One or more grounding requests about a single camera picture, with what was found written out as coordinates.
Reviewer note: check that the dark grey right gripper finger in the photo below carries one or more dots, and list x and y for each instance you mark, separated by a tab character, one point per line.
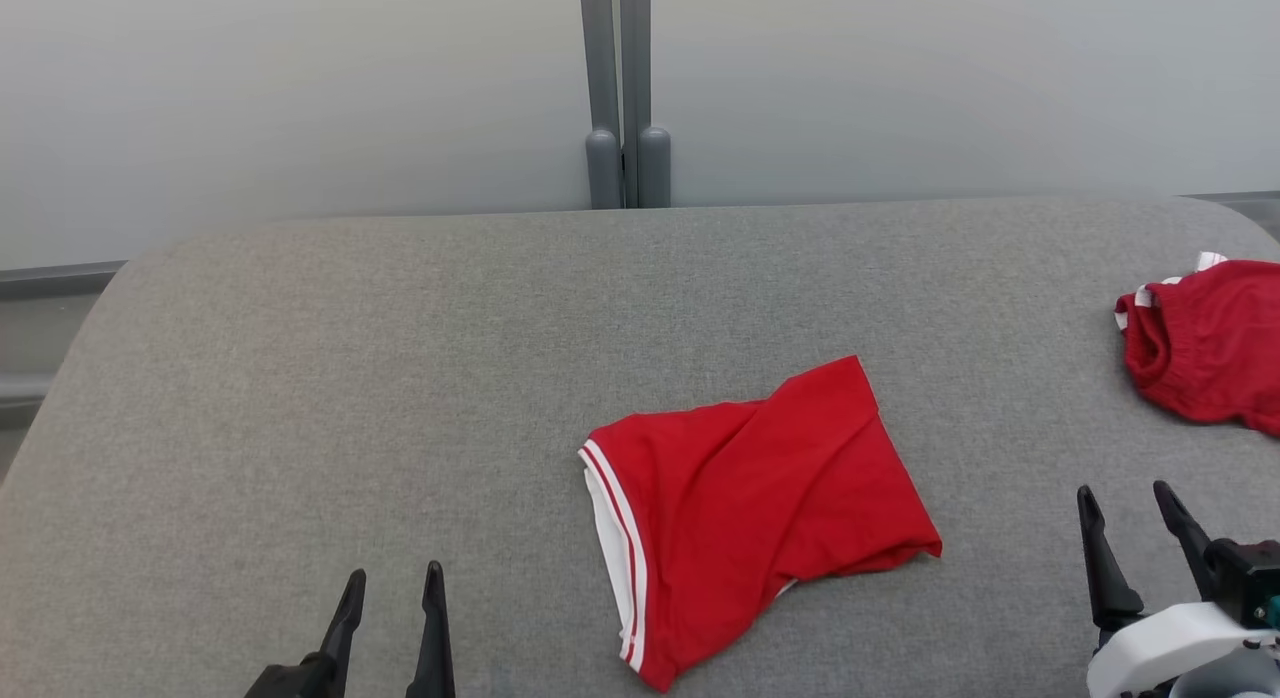
1185	528
1105	568

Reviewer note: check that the red and white basketball jersey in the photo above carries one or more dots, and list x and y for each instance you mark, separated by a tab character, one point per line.
750	498

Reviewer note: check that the red shorts with white trim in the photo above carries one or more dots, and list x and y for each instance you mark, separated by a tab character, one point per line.
1210	348

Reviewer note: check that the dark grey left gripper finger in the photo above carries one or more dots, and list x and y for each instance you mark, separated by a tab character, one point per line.
433	638
345	618

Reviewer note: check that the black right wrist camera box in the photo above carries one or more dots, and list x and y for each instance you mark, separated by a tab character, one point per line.
1245	578

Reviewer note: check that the grey partition base rail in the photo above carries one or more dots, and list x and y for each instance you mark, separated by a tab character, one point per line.
60	280
1240	199

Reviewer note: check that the beige fabric mat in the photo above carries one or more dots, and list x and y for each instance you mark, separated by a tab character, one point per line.
300	428

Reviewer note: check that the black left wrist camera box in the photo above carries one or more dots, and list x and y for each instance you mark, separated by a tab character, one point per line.
290	683

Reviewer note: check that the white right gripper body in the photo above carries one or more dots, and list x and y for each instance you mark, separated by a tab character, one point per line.
1150	648

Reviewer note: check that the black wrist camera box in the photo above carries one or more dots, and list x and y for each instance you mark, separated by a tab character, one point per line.
1245	578
290	683

